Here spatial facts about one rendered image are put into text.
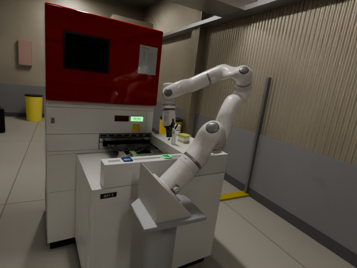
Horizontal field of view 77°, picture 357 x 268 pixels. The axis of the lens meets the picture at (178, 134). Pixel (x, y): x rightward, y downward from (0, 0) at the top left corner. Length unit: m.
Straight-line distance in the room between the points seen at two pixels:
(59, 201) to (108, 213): 0.70
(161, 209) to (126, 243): 0.60
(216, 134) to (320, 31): 2.10
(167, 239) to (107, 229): 0.41
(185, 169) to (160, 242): 0.39
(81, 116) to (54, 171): 0.46
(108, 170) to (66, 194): 0.78
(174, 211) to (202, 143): 0.35
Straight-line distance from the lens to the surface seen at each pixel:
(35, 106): 7.05
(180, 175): 1.11
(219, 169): 1.72
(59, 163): 1.91
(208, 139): 1.10
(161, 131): 4.43
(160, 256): 1.29
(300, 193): 2.94
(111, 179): 1.33
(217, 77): 1.43
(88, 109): 1.83
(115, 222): 1.47
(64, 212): 2.10
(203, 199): 1.73
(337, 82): 2.73
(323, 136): 2.75
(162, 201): 1.02
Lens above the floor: 1.43
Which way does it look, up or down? 12 degrees down
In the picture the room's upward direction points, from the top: 7 degrees clockwise
